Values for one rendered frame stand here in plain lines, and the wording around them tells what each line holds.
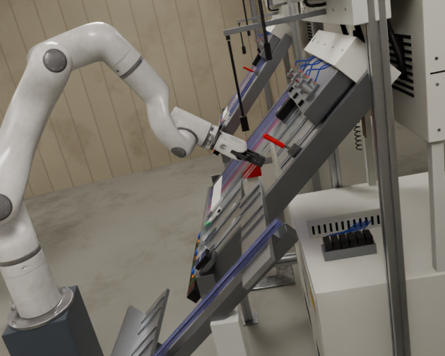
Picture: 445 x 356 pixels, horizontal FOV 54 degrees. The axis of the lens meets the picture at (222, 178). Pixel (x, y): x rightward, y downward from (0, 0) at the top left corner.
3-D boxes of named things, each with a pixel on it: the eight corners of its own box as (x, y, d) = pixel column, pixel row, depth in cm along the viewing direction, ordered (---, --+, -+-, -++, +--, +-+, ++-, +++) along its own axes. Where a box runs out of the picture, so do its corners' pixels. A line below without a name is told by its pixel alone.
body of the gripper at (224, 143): (217, 132, 135) (249, 147, 136) (217, 123, 144) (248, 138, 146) (206, 152, 137) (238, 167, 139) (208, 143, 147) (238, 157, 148)
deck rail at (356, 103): (213, 292, 123) (196, 281, 122) (214, 288, 125) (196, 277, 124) (389, 85, 102) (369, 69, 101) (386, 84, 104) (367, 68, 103)
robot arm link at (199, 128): (206, 138, 134) (214, 118, 140) (167, 119, 132) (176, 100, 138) (198, 154, 141) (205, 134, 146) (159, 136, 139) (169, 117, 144)
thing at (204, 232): (214, 288, 125) (193, 275, 124) (221, 198, 187) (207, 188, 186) (216, 285, 125) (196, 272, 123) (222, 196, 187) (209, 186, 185)
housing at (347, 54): (378, 100, 105) (333, 65, 103) (335, 74, 151) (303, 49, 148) (402, 73, 103) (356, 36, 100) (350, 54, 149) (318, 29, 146)
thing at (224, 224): (209, 280, 124) (200, 275, 124) (217, 192, 186) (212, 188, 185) (248, 232, 119) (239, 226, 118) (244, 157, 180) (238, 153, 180)
